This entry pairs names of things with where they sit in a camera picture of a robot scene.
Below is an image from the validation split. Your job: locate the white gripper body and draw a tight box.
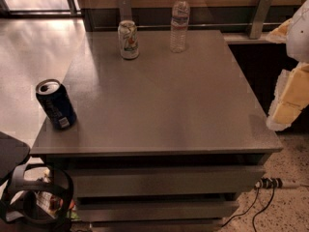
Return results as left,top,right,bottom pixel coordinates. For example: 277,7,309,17
286,0,309,63

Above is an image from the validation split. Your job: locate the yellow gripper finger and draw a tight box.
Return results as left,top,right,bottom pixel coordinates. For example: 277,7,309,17
266,18,292,44
267,63,309,131

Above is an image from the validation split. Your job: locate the white green 7up can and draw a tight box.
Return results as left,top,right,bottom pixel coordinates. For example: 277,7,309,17
118,20,139,60

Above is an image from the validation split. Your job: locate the blue pepsi can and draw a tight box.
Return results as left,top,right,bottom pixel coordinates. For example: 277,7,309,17
36,79,76,131

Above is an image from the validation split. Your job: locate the white power strip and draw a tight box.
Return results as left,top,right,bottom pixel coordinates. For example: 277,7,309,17
255,178,300,189

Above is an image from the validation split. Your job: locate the clear plastic water bottle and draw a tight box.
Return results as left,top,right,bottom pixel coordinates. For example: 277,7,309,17
170,0,190,53

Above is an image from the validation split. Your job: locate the grey drawer cabinet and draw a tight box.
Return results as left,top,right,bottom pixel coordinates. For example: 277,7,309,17
32,31,281,232

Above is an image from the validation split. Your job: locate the black office chair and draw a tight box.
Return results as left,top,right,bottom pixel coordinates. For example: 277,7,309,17
0,132,73,232

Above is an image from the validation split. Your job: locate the right metal wall bracket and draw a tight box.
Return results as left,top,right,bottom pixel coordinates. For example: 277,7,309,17
247,0,273,40

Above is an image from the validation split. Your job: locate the metal wall bracket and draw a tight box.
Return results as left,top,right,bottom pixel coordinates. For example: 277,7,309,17
118,0,132,20
247,0,273,40

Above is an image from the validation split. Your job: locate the black cable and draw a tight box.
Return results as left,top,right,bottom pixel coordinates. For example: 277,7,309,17
221,187,261,228
251,186,276,232

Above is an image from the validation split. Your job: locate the metal wall rail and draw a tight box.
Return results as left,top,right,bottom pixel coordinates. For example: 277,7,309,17
93,22,281,31

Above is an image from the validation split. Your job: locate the left metal wall bracket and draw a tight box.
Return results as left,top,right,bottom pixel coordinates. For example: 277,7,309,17
118,0,132,20

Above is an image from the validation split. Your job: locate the window frame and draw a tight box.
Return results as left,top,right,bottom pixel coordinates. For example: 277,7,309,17
0,0,80,18

